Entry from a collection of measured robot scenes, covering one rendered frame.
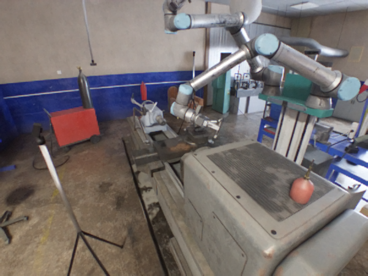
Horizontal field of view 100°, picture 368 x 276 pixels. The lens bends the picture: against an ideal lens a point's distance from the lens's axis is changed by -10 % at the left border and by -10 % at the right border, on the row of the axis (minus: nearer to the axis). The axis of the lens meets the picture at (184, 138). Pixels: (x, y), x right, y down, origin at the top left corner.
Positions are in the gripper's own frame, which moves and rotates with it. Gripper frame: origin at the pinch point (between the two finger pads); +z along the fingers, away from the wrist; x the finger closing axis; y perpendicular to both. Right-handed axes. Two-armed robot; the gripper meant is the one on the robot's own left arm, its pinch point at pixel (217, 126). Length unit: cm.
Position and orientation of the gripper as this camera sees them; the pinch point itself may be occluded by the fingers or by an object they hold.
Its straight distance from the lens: 114.0
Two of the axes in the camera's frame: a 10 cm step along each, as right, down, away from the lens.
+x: -3.9, 1.6, -9.1
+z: 8.6, 4.2, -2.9
